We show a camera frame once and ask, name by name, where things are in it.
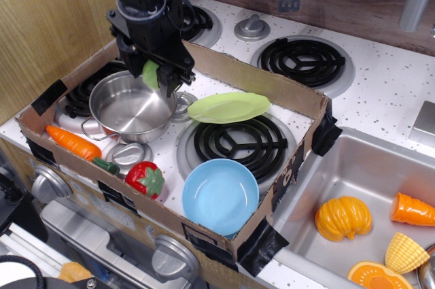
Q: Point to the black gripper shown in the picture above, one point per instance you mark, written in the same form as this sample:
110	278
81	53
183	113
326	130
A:
152	31

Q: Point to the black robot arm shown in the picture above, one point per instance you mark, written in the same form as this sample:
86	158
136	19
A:
149	31

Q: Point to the stainless steel pot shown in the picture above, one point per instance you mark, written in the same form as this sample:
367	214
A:
125	107

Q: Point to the silver pot rim corner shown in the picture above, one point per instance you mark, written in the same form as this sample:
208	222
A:
425	273

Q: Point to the silver stovetop knob middle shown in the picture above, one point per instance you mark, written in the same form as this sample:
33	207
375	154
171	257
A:
184	101

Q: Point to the silver stovetop knob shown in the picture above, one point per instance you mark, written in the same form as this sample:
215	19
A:
126	156
252	29
184	101

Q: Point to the back left stove burner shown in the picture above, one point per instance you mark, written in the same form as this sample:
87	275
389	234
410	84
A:
201	26

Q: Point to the stove burner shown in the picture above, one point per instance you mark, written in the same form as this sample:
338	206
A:
73	109
201	26
312	61
262	144

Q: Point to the green plastic plate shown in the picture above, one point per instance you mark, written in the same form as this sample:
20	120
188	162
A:
228	107

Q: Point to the silver stovetop knob front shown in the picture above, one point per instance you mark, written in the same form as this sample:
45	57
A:
126	156

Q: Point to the front left stove burner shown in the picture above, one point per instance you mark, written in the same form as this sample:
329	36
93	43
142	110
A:
73	109

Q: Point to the red toy strawberry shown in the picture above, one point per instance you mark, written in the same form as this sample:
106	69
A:
146	178

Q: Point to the silver stovetop knob back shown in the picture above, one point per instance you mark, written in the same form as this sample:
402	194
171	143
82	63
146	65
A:
252	29

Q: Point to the cardboard fence box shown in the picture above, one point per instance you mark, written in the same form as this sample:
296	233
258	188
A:
222	259

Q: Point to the front right stove burner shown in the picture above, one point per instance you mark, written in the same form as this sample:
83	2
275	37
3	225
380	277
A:
262	144

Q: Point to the blue plastic bowl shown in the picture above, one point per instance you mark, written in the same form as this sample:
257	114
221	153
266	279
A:
220	195

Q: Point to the silver oven knob left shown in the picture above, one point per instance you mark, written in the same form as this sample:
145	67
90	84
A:
48	185

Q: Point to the silver oven knob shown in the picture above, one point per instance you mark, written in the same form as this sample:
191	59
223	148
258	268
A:
48	185
171	260

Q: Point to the back right stove burner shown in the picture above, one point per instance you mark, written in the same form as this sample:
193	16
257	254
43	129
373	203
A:
312	61

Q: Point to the silver oven knob right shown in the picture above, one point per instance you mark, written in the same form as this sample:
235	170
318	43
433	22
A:
171	260

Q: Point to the yellow sponge piece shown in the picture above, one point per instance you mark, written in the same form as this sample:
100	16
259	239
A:
74	272

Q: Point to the silver sink basin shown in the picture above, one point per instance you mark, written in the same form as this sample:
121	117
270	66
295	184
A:
358	165

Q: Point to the orange toy pumpkin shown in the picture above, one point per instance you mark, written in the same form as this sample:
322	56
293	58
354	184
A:
343	217

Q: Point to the grey faucet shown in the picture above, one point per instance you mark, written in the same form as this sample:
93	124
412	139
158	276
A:
412	15

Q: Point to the orange toy carrot piece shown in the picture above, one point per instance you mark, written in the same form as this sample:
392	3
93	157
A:
408	210

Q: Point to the orange toy fruit slice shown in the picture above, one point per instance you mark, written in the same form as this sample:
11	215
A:
375	275

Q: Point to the yellow toy corn piece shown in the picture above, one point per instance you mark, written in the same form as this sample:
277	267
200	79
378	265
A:
404	255

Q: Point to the silver oven door handle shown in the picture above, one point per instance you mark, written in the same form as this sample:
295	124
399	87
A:
93	241

